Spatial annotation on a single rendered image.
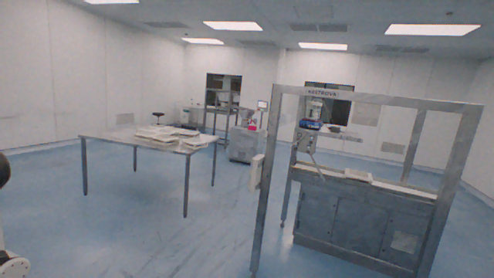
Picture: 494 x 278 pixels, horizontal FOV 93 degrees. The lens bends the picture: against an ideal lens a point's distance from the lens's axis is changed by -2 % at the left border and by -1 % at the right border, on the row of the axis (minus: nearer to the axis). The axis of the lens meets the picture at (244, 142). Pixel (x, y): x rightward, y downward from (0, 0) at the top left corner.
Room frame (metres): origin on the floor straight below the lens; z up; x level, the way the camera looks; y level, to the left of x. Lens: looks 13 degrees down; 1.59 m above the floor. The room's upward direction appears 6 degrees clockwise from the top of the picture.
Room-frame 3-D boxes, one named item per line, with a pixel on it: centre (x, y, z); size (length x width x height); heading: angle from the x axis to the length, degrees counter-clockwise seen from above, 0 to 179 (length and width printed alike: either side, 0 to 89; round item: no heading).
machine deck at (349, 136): (2.36, -0.82, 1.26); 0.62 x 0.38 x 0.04; 67
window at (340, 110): (7.11, -2.23, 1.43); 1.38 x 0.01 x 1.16; 70
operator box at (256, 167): (1.71, -0.12, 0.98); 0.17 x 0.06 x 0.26; 157
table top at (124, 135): (3.22, 1.23, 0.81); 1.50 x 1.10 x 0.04; 80
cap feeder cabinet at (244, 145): (5.17, -0.05, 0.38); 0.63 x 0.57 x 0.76; 70
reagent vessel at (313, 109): (2.39, -0.64, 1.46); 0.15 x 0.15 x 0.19
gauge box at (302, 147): (2.31, -0.58, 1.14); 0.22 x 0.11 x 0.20; 67
